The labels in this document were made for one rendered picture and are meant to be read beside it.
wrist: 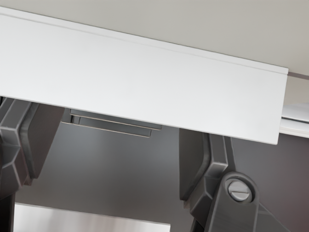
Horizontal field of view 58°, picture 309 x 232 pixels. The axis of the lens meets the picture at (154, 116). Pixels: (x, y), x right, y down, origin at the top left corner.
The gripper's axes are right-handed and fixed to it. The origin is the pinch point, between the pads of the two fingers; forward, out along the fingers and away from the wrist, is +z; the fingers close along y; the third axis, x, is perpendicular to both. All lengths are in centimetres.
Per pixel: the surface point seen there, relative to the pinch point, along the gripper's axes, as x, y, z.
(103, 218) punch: -8.6, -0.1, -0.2
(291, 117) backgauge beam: -19.0, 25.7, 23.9
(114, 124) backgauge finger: -19.7, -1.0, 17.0
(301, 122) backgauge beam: -19.7, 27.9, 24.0
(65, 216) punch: -8.8, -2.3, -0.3
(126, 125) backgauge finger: -19.7, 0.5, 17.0
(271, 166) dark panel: -45, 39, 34
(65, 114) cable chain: -32.9, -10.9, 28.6
